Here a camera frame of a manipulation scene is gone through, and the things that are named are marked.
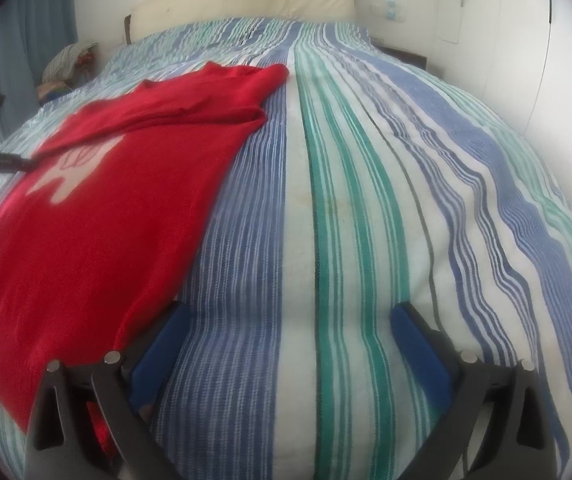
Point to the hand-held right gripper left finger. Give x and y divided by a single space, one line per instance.
158 360

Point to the dark wooden nightstand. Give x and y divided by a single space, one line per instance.
403 55

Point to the red sweater with white print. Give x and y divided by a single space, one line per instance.
90 200

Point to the white wall socket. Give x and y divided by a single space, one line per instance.
391 8

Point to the striped blue green bedspread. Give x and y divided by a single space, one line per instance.
346 210

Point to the blue curtain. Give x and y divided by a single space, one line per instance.
30 45

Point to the cream padded headboard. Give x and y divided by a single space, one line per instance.
246 2

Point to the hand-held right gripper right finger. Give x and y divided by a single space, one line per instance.
421 360

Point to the pile of folded clothes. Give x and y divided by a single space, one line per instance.
65 67

